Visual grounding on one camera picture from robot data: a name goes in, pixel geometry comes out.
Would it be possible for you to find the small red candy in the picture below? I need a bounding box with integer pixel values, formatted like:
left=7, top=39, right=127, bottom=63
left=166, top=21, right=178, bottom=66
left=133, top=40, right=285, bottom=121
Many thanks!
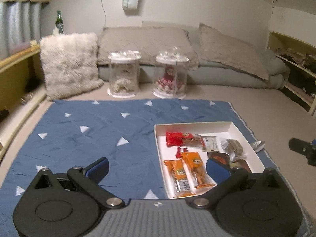
left=175, top=147, right=188, bottom=159

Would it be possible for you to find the red snack packet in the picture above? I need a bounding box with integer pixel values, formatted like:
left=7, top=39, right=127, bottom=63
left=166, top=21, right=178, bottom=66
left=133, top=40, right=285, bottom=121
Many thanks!
left=166, top=132, right=205, bottom=148

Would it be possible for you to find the brown square snack packet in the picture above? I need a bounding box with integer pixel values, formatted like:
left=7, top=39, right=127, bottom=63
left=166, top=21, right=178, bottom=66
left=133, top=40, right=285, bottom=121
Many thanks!
left=230, top=159, right=252, bottom=173

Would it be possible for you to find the grey flat pillow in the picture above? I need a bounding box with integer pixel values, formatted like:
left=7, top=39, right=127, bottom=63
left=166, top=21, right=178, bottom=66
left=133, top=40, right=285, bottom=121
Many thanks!
left=98, top=26, right=199, bottom=70
left=199, top=23, right=269, bottom=80

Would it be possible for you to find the clear brown cake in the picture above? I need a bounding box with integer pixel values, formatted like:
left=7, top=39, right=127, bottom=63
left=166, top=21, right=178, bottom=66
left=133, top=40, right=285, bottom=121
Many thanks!
left=220, top=139, right=247, bottom=162

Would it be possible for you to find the blue quilted triangle mat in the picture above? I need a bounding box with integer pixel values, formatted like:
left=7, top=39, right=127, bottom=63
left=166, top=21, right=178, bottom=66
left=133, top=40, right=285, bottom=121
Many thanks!
left=1, top=100, right=302, bottom=236

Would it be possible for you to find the clear jar red doll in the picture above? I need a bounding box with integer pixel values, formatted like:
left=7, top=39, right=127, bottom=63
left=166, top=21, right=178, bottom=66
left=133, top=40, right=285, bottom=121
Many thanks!
left=153, top=47, right=190, bottom=99

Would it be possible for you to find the clear jar white doll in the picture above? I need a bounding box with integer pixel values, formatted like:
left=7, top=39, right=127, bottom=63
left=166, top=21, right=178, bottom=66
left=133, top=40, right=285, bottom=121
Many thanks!
left=108, top=50, right=141, bottom=99

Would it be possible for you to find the grey flat pillow right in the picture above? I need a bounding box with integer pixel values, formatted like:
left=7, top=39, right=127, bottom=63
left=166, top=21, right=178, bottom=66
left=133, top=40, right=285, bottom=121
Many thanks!
left=199, top=23, right=269, bottom=80

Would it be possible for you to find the grey folded duvet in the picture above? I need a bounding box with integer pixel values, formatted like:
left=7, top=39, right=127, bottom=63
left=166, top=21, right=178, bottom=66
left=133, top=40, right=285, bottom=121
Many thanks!
left=98, top=49, right=289, bottom=89

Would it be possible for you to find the silver green snack packet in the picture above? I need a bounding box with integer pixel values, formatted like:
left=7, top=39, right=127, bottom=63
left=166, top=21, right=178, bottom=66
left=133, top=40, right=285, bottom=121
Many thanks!
left=201, top=136, right=219, bottom=152

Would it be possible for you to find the black orange snack packet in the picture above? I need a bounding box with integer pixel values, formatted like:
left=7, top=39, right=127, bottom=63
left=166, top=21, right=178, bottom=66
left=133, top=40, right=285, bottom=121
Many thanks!
left=207, top=151, right=230, bottom=165

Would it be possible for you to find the white cardboard tray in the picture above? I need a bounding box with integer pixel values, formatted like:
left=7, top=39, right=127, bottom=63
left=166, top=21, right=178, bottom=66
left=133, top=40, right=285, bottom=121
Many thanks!
left=153, top=120, right=266, bottom=200

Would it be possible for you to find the right wooden shelf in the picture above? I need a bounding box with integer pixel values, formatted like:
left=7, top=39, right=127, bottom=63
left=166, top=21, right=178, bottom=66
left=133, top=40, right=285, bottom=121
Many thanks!
left=267, top=31, right=315, bottom=117

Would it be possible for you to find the grey flat pillow left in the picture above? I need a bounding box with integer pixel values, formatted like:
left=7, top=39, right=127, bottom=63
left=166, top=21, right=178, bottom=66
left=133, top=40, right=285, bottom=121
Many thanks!
left=98, top=26, right=199, bottom=70

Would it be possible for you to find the fluffy white pillow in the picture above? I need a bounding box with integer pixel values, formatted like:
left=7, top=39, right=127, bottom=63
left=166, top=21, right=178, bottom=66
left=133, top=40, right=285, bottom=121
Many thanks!
left=40, top=33, right=103, bottom=101

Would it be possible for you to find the green glass bottle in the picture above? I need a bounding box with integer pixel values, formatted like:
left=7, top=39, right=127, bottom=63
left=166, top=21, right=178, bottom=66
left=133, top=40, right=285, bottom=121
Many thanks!
left=55, top=10, right=64, bottom=34

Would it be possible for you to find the orange twisted dough snack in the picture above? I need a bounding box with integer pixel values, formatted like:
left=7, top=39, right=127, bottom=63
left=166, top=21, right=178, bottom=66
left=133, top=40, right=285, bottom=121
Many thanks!
left=182, top=151, right=215, bottom=189

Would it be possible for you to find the wooden bedside shelf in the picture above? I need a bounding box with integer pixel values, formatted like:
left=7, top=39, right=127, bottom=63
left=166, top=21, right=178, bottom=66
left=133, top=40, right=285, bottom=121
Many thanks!
left=1, top=41, right=46, bottom=159

